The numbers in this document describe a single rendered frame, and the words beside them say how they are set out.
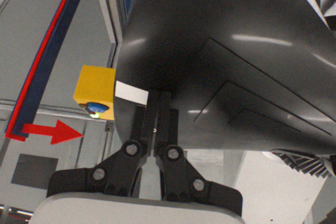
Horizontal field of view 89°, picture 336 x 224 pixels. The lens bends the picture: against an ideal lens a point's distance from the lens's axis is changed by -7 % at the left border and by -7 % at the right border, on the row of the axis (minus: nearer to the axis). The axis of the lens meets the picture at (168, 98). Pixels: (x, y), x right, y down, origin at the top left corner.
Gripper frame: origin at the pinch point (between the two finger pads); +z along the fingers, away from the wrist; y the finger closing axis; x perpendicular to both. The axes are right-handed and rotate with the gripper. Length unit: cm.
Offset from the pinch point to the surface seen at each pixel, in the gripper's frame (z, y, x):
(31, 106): 2.6, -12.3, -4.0
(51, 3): 107, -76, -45
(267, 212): 1, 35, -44
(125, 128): 2.3, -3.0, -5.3
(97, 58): 71, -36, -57
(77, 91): 19.0, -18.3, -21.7
